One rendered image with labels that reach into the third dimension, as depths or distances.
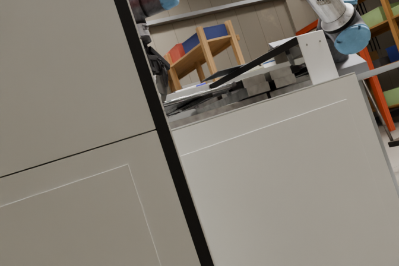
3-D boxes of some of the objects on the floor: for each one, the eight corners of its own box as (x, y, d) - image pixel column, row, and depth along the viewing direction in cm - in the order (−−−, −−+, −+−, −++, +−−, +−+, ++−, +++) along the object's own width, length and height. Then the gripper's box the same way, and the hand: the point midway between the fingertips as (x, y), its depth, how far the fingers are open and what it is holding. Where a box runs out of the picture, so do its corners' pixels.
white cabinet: (265, 537, 95) (136, 142, 98) (131, 380, 181) (65, 174, 185) (466, 374, 123) (360, 71, 126) (266, 306, 209) (207, 127, 213)
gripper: (119, 44, 147) (141, 110, 146) (144, 34, 144) (166, 101, 143) (132, 46, 155) (153, 108, 154) (157, 36, 152) (177, 100, 151)
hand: (162, 101), depth 151 cm, fingers closed
